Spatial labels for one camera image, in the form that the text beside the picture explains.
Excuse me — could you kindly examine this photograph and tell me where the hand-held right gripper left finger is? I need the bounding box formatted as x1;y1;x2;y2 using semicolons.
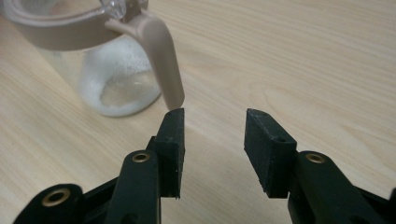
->
147;107;185;199

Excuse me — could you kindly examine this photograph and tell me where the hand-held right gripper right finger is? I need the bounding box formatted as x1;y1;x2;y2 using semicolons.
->
244;107;298;199

